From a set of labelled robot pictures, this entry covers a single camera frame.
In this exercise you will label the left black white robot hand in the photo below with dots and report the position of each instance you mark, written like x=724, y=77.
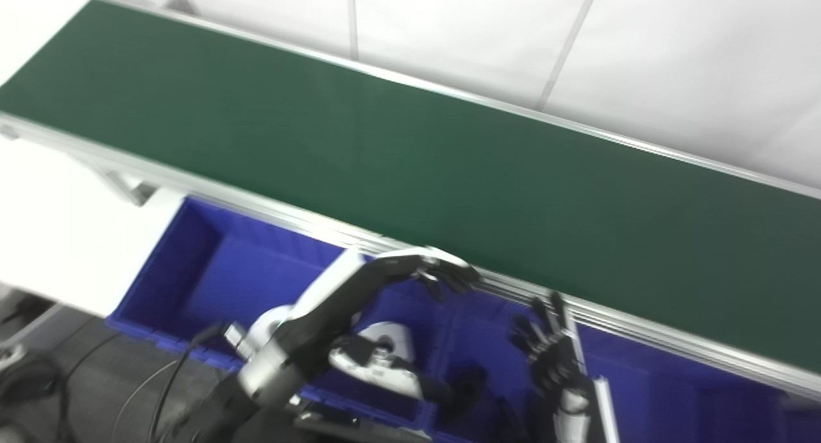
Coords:
x=333, y=302

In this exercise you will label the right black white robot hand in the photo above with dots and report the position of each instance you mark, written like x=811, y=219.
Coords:
x=558, y=372

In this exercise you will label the white curved plastic part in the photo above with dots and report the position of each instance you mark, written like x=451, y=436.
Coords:
x=266, y=321
x=388, y=339

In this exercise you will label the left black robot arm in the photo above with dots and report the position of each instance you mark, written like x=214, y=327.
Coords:
x=221, y=417

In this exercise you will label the green conveyor belt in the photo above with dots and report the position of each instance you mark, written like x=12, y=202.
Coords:
x=641, y=331
x=385, y=161

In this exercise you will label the blue plastic bin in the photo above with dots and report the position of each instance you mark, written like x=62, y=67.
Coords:
x=673, y=392
x=211, y=276

